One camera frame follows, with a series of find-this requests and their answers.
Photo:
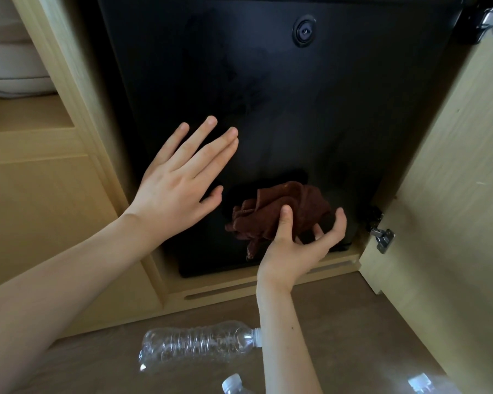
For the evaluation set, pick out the person's right hand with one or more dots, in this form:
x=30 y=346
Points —
x=289 y=258

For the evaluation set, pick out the person's left hand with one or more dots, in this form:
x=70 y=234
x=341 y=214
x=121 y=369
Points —
x=172 y=188

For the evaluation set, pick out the person's left little finger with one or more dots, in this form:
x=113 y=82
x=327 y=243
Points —
x=172 y=143

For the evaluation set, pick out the person's left thumb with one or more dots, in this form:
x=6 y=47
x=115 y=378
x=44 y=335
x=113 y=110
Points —
x=209 y=198

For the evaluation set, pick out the person's right thumb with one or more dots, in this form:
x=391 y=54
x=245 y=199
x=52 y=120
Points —
x=285 y=225

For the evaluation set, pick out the person's left middle finger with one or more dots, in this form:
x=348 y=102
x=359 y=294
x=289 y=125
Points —
x=213 y=149

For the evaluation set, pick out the brown cloth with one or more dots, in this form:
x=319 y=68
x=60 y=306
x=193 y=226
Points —
x=263 y=213

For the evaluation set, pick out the person's left forearm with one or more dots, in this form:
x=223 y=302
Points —
x=65 y=279

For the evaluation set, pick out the person's right forearm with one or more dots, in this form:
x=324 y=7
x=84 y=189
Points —
x=287 y=340

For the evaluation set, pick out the black mini fridge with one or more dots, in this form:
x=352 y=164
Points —
x=312 y=118

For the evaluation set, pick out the light wooden cabinet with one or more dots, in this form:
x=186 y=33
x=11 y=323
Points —
x=45 y=192

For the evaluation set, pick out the clear empty plastic bottle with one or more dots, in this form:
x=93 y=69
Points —
x=197 y=344

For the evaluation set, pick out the round black fridge lock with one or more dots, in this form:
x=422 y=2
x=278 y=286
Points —
x=304 y=31

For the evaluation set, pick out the white ceramic plate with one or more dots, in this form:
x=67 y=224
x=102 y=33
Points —
x=20 y=86

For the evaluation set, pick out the clear plastic bottle white cap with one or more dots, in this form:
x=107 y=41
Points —
x=427 y=385
x=233 y=384

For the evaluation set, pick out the light wooden cabinet door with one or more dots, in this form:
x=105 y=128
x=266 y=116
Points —
x=456 y=201

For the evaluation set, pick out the white ceramic container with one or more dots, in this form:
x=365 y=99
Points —
x=2 y=16

